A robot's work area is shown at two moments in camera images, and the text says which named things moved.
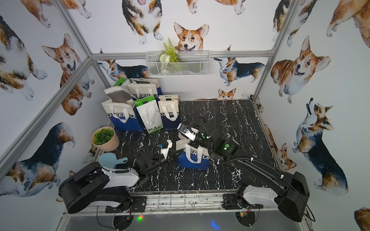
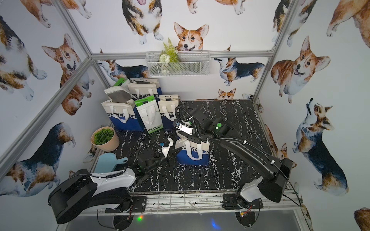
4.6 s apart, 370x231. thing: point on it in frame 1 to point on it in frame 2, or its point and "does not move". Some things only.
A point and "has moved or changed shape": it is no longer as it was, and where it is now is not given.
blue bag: x=122 y=109 does not move
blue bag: x=169 y=107 does not move
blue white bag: x=141 y=87 does not move
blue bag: x=190 y=157 has moved or changed shape
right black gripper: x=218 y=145 to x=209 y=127
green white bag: x=121 y=81 does not move
